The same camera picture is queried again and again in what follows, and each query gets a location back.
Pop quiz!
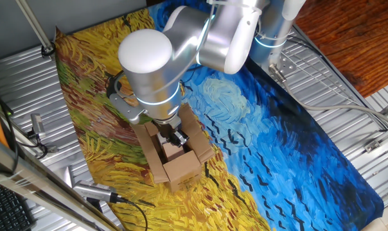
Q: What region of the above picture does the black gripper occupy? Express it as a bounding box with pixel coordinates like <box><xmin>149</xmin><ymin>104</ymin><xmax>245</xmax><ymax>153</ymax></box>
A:
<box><xmin>155</xmin><ymin>121</ymin><xmax>191</xmax><ymax>149</ymax></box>

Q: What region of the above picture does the brown cardboard box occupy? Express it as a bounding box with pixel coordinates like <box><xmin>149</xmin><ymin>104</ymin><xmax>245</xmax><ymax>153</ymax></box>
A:
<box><xmin>131</xmin><ymin>102</ymin><xmax>216</xmax><ymax>193</ymax></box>

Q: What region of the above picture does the Van Gogh painting print cloth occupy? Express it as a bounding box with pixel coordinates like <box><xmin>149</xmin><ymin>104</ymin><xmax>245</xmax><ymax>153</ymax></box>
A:
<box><xmin>54</xmin><ymin>0</ymin><xmax>385</xmax><ymax>231</ymax></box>

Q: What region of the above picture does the grey metal plate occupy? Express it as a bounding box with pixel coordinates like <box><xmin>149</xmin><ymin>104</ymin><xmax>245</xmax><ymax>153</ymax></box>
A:
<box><xmin>63</xmin><ymin>165</ymin><xmax>76</xmax><ymax>188</ymax></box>

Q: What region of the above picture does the black keyboard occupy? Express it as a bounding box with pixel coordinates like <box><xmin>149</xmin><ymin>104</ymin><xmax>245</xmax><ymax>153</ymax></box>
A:
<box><xmin>0</xmin><ymin>179</ymin><xmax>36</xmax><ymax>231</ymax></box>

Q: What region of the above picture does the thin grey metal rod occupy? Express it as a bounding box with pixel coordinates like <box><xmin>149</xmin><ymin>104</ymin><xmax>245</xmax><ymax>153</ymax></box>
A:
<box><xmin>15</xmin><ymin>0</ymin><xmax>55</xmax><ymax>55</ymax></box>

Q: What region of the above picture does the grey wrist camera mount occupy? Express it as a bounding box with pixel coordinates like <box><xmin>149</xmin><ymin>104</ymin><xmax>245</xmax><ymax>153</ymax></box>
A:
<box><xmin>109</xmin><ymin>92</ymin><xmax>147</xmax><ymax>126</ymax></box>

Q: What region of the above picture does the black ribbed camera cable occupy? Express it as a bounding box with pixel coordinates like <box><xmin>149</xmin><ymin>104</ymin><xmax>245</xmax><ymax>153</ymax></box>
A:
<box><xmin>116</xmin><ymin>196</ymin><xmax>149</xmax><ymax>231</ymax></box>

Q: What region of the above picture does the silver ribbed camera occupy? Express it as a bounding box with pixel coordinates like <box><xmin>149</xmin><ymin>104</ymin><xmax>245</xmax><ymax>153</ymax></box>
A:
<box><xmin>73</xmin><ymin>180</ymin><xmax>119</xmax><ymax>204</ymax></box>

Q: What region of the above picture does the black small camera cable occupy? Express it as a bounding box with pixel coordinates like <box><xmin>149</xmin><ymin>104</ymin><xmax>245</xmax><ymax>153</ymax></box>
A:
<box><xmin>19</xmin><ymin>128</ymin><xmax>49</xmax><ymax>160</ymax></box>

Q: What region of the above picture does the small grey camera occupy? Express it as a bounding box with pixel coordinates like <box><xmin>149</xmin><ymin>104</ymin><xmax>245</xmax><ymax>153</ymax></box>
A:
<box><xmin>30</xmin><ymin>113</ymin><xmax>46</xmax><ymax>139</ymax></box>

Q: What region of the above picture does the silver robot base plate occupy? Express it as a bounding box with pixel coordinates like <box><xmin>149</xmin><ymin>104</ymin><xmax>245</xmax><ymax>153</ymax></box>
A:
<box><xmin>267</xmin><ymin>53</ymin><xmax>298</xmax><ymax>78</ymax></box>

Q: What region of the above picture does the aluminium frame bar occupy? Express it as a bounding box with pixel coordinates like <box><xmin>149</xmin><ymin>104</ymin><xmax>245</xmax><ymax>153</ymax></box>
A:
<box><xmin>0</xmin><ymin>133</ymin><xmax>121</xmax><ymax>231</ymax></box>

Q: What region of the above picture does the black looped cable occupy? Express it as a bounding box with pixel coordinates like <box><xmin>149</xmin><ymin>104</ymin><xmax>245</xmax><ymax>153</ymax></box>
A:
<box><xmin>0</xmin><ymin>78</ymin><xmax>20</xmax><ymax>176</ymax></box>

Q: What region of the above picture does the thick grey robot cable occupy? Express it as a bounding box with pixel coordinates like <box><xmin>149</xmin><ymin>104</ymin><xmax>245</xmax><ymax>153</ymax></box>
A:
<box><xmin>268</xmin><ymin>63</ymin><xmax>388</xmax><ymax>128</ymax></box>

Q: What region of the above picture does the metal corner bracket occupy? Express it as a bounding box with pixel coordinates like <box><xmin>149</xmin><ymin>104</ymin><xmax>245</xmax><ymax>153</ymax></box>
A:
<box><xmin>363</xmin><ymin>139</ymin><xmax>384</xmax><ymax>153</ymax></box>

